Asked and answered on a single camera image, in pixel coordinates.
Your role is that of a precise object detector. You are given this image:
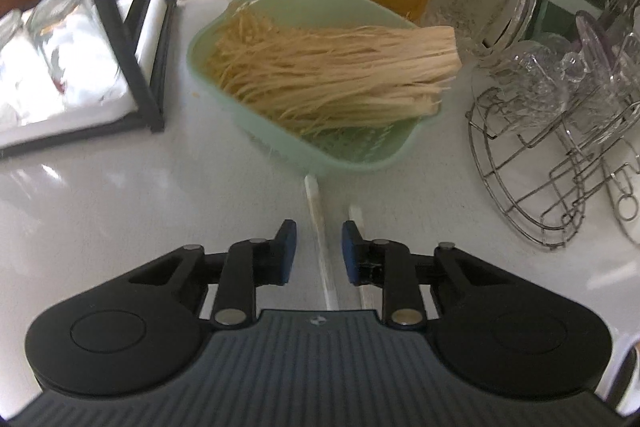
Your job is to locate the green plastic basket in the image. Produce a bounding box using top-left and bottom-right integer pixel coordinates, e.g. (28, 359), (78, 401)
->
(187, 0), (442, 178)

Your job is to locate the bundle of dried noodles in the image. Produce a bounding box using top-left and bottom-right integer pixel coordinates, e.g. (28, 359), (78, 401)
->
(205, 2), (464, 136)

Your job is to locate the small clear drinking glass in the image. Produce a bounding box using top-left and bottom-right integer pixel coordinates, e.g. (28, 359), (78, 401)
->
(0, 9), (49, 126)

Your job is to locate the small glass with red mark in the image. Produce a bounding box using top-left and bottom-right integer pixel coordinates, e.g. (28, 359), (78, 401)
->
(25, 0), (130, 106)

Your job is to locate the set of hanging clear glasses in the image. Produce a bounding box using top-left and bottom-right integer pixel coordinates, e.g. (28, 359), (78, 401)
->
(500, 12), (640, 148)

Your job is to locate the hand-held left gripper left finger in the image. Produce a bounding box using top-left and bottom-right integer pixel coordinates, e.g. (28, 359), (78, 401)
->
(129, 219), (298, 328)

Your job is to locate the black metal kitchen rack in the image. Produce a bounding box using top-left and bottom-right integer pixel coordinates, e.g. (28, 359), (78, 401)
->
(0, 0), (179, 160)

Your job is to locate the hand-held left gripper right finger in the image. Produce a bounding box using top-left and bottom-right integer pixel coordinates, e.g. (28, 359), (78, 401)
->
(341, 220), (507, 327)

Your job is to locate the purple translucent cup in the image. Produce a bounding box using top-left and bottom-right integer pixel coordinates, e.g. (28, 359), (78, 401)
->
(575, 11), (619, 74)

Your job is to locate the wire glass holder stand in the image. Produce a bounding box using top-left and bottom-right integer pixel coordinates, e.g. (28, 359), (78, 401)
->
(466, 87), (640, 251)

